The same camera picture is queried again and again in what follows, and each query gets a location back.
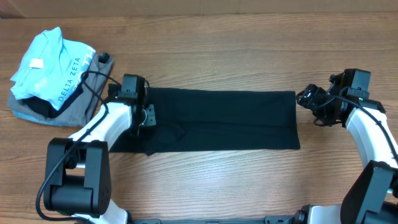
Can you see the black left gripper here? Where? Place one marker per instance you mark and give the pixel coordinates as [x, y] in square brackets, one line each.
[150, 118]

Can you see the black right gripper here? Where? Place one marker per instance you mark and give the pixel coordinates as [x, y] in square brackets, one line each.
[309, 99]

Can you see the black t-shirt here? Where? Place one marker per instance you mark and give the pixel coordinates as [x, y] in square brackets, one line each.
[199, 120]

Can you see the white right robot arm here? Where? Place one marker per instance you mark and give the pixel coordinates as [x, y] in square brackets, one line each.
[347, 103]

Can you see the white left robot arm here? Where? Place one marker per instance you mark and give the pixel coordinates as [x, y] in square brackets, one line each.
[77, 185]

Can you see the folded grey shirt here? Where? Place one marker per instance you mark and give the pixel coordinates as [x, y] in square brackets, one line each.
[100, 65]

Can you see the folded light blue shirt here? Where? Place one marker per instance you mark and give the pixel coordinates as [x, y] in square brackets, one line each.
[51, 68]

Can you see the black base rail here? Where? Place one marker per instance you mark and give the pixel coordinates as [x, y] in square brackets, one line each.
[274, 219]

